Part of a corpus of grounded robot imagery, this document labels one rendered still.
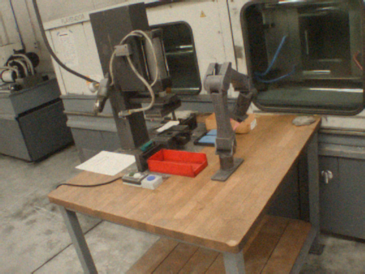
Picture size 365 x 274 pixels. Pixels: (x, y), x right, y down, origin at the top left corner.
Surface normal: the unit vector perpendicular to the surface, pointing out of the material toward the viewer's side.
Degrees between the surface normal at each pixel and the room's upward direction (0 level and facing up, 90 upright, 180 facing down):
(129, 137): 90
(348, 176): 90
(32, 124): 90
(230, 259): 90
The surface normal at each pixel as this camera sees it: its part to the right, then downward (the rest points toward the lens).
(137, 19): 0.83, 0.05
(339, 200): -0.58, 0.39
